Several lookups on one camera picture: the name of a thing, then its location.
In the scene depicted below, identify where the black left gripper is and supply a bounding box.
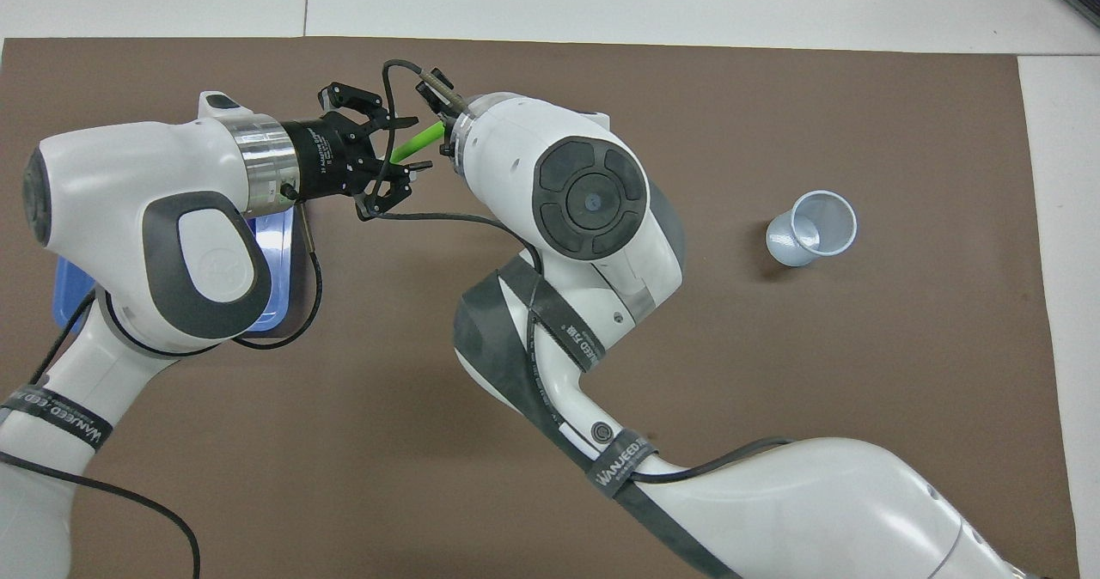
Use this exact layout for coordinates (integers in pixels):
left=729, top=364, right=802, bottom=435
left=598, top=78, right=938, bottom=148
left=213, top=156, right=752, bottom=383
left=282, top=82, right=434, bottom=220

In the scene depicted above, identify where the green pen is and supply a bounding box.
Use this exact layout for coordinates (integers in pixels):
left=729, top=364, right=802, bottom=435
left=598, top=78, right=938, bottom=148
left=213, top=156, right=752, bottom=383
left=388, top=121, right=448, bottom=166

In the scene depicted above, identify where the blue plastic tray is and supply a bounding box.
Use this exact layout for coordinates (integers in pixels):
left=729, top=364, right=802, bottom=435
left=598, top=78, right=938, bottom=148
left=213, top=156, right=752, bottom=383
left=53, top=208, right=295, bottom=333

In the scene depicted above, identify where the translucent plastic cup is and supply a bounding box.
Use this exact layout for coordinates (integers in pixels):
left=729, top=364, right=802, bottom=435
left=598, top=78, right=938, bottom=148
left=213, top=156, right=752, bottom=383
left=765, top=190, right=858, bottom=268

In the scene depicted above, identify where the brown table mat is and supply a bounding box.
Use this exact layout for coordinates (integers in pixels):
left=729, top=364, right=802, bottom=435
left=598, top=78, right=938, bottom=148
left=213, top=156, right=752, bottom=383
left=0, top=36, right=1079, bottom=579

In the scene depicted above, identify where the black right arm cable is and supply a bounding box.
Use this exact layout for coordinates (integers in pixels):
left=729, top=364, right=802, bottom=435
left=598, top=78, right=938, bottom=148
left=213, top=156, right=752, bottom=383
left=370, top=59, right=800, bottom=487

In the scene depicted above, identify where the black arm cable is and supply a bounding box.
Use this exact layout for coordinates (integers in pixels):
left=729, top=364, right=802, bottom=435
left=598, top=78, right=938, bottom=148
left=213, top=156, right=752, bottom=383
left=0, top=201, right=326, bottom=579
left=370, top=59, right=800, bottom=487

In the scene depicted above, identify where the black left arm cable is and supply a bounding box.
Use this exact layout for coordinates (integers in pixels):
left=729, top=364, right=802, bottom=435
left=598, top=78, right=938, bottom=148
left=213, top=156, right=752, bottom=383
left=0, top=201, right=326, bottom=579

